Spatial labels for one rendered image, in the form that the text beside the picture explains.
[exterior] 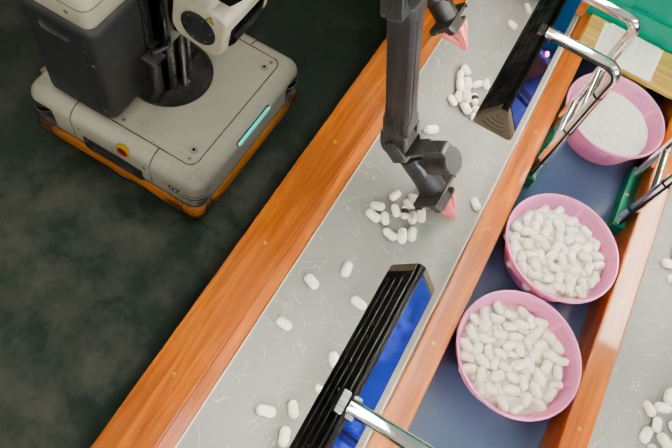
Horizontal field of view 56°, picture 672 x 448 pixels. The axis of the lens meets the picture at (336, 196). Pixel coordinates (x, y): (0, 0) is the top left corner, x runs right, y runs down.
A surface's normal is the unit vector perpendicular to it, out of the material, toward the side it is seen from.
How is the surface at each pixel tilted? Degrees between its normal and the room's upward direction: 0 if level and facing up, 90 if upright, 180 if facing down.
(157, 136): 0
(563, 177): 0
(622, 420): 0
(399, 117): 80
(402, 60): 87
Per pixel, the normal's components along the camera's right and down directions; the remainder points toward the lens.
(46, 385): 0.15, -0.46
